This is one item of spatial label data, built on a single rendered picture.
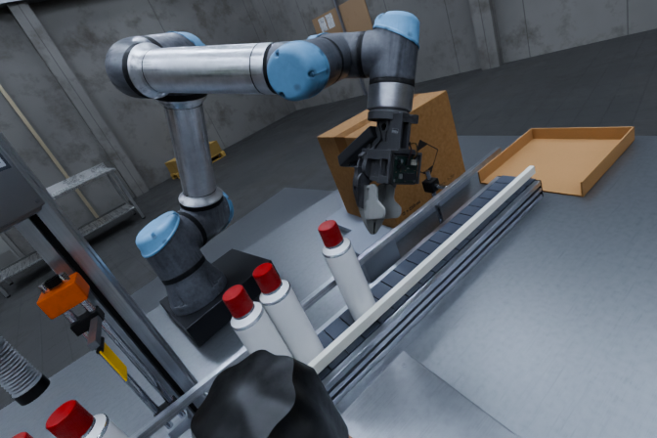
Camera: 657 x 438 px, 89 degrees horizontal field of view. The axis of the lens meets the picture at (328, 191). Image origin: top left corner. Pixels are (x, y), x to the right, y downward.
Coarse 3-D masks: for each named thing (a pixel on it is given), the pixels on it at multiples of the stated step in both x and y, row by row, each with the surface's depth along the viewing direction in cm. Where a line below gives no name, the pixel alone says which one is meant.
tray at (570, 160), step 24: (528, 144) 107; (552, 144) 102; (576, 144) 97; (600, 144) 92; (624, 144) 85; (504, 168) 99; (552, 168) 90; (576, 168) 86; (600, 168) 79; (552, 192) 81; (576, 192) 78
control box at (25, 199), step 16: (0, 176) 40; (16, 176) 42; (0, 192) 40; (16, 192) 42; (32, 192) 44; (0, 208) 39; (16, 208) 41; (32, 208) 43; (0, 224) 39; (16, 224) 41
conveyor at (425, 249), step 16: (512, 176) 85; (496, 192) 82; (464, 208) 81; (480, 208) 78; (448, 224) 78; (480, 224) 73; (432, 240) 75; (464, 240) 71; (416, 256) 72; (448, 256) 68; (400, 272) 69; (432, 272) 66; (384, 288) 66; (416, 288) 63; (400, 304) 61; (336, 320) 64; (352, 320) 62; (384, 320) 60; (320, 336) 62; (336, 336) 60; (368, 336) 58
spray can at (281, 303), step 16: (256, 272) 50; (272, 272) 49; (272, 288) 50; (288, 288) 51; (272, 304) 49; (288, 304) 50; (272, 320) 52; (288, 320) 51; (304, 320) 53; (288, 336) 52; (304, 336) 53; (304, 352) 53; (320, 352) 55
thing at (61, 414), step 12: (60, 408) 39; (72, 408) 38; (48, 420) 38; (60, 420) 37; (72, 420) 38; (84, 420) 39; (96, 420) 40; (108, 420) 41; (60, 432) 37; (72, 432) 38; (84, 432) 39; (96, 432) 39; (108, 432) 40; (120, 432) 42
